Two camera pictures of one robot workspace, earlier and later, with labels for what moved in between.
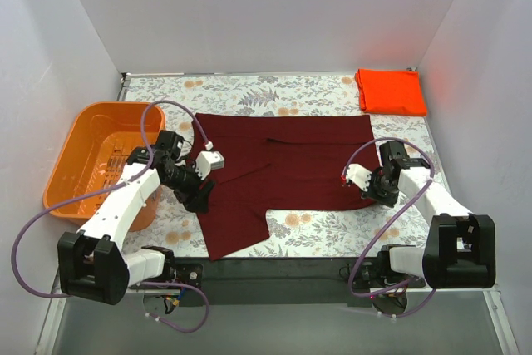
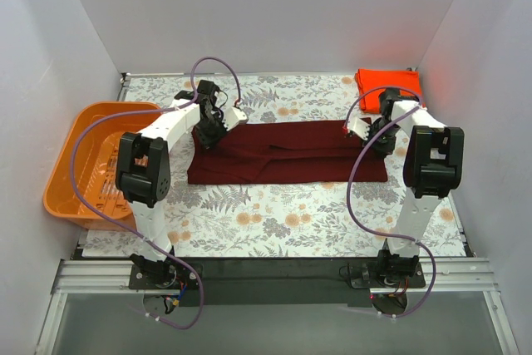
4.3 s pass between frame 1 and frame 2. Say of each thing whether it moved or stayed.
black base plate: stayed
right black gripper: moved
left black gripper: moved
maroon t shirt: moved
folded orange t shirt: stayed
